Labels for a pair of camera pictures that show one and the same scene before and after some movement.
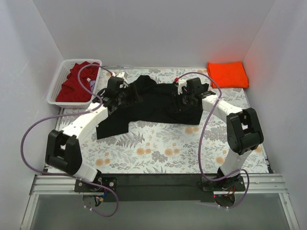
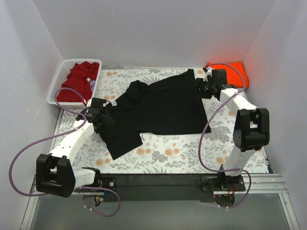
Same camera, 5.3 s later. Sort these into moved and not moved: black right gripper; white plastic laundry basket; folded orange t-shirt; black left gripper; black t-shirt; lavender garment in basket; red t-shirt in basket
Moved: black left gripper; black t-shirt; black right gripper
Not moved: lavender garment in basket; white plastic laundry basket; folded orange t-shirt; red t-shirt in basket
